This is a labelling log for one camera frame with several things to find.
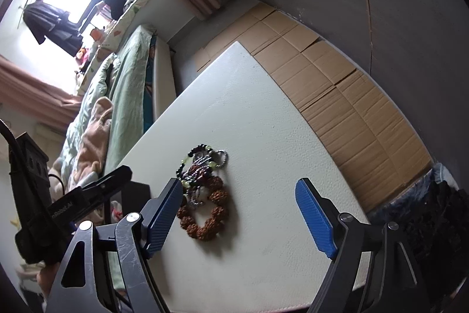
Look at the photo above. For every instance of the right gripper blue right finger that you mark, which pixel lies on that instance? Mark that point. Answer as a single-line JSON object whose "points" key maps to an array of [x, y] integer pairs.
{"points": [[321, 218]]}

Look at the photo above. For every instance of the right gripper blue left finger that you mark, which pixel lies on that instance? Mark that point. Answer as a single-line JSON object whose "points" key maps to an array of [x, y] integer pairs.
{"points": [[158, 215]]}

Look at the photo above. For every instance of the black jewelry box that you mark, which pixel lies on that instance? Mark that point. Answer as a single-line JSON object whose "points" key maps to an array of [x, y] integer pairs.
{"points": [[130, 199]]}

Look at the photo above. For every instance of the person's left hand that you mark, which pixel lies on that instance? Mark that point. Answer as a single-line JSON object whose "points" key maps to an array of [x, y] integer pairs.
{"points": [[45, 278]]}

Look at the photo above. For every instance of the beige plush toy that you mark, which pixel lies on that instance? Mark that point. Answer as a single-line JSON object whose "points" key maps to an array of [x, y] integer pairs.
{"points": [[57, 187]]}

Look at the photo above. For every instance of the pink fleece blanket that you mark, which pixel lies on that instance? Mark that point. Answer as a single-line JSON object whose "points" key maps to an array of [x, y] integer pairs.
{"points": [[92, 152]]}

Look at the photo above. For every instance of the flattened cardboard on floor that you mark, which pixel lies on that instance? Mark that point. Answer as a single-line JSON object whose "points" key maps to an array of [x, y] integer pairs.
{"points": [[368, 138]]}

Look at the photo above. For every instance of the person's right knee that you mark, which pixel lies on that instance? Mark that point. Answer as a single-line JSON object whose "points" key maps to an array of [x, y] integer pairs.
{"points": [[433, 214]]}

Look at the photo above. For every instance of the green floral duvet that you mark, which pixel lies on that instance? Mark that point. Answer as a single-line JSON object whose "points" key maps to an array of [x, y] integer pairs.
{"points": [[97, 88]]}

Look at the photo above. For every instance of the pink curtain left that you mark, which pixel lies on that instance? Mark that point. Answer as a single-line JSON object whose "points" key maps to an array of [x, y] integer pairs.
{"points": [[29, 95]]}

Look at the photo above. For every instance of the green bed sheet mattress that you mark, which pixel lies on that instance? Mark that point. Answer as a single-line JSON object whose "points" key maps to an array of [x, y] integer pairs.
{"points": [[127, 96]]}

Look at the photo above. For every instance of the window seat floral cushion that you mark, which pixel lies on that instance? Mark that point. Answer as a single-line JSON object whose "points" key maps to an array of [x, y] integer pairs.
{"points": [[109, 42]]}

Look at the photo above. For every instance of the dark hanging clothes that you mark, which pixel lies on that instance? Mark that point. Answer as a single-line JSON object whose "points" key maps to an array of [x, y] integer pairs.
{"points": [[48, 22]]}

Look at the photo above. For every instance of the white bed frame side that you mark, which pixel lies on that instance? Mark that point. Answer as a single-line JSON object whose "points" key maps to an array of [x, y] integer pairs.
{"points": [[164, 92]]}

